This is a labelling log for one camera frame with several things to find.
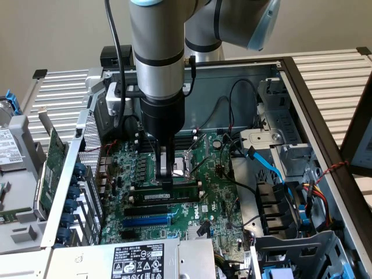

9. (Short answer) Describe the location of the low looped black wire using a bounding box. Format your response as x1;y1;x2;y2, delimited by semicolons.
199;95;231;130

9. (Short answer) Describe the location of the grey metal disk bay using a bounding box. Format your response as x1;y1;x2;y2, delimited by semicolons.
257;77;319;183

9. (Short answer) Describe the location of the thick short black wire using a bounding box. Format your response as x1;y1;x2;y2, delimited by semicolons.
122;114;144;138

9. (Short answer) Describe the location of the metal socket cover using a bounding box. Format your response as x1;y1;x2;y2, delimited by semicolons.
187;134;210;175

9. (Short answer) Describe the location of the blue disk caddy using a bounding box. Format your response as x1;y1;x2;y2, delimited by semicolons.
5;90;23;117

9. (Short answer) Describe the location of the CPU socket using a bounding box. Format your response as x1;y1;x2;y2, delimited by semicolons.
153;150;194;184

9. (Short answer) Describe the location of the silver power supply with label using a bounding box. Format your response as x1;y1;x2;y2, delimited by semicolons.
43;238;217;279

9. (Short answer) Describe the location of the grey plastic drive cage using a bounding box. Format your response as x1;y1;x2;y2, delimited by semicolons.
250;229;363;279

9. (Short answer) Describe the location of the tall looped black wire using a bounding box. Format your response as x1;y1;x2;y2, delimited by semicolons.
228;78;260;131

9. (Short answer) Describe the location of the short black connector cable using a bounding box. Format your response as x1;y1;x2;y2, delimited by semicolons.
188;55;198;95

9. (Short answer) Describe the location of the silver chipset heatsink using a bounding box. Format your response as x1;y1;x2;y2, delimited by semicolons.
187;225;210;239

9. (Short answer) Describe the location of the silver disk bay latch plate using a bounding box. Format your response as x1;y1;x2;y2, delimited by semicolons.
239;128;284;151

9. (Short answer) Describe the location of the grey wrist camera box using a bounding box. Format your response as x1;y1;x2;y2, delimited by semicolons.
105;82;135;116

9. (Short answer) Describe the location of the black box with port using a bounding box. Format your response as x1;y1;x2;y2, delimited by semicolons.
100;45;134;68

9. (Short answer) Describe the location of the thin red wire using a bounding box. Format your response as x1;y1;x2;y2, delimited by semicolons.
80;140;119;154

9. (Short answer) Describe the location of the blue flat disk wire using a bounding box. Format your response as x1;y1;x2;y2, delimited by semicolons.
246;146;295;204

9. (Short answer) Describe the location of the yellow red orange wire bundle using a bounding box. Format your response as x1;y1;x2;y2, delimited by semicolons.
302;180;334;224

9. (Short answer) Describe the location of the green RAM stick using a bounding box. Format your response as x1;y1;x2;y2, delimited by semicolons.
128;181;202;203
0;206;33;224

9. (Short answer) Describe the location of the long black arm cable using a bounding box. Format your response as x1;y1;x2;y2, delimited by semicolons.
103;0;127;129

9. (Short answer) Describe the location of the black wire with plug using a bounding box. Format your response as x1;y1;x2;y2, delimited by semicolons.
196;220;211;238

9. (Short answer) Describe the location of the silver hard disk with label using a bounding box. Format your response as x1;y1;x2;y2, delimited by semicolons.
0;98;27;172

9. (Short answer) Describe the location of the dark framed monitor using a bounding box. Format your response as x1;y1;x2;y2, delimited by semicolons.
339;84;372;210

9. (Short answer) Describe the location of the green graphics card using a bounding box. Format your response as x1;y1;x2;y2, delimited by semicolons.
33;106;70;220

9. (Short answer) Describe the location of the blue plastic block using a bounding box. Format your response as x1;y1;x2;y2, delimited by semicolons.
263;267;295;279

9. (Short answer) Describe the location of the red and black twisted wire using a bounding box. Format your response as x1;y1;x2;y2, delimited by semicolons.
315;160;349;184

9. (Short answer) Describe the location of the long black expansion slot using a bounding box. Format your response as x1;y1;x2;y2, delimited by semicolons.
124;205;169;217

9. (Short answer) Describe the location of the open grey PC case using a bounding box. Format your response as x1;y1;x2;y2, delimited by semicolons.
40;56;372;279

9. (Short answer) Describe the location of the black fan shroud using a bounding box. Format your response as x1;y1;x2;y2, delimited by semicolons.
255;181;317;237

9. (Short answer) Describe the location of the long black wire over motherboard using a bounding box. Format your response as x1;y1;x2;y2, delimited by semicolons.
219;133;257;193

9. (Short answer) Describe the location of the blue expansion slot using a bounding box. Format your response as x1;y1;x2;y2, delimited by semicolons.
121;214;171;228

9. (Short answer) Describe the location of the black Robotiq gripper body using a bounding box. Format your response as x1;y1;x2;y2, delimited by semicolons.
141;94;186;146

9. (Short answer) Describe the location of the green Dell motherboard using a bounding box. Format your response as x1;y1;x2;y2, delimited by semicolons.
100;132;251;279

